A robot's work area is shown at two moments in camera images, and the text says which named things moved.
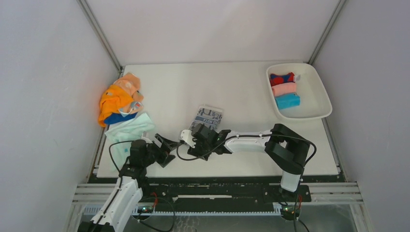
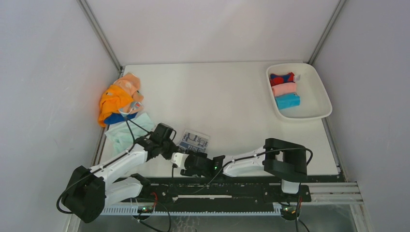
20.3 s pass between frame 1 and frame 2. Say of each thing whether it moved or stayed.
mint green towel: stayed
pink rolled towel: stayed
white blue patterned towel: moved
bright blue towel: stayed
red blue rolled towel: stayed
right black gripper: moved
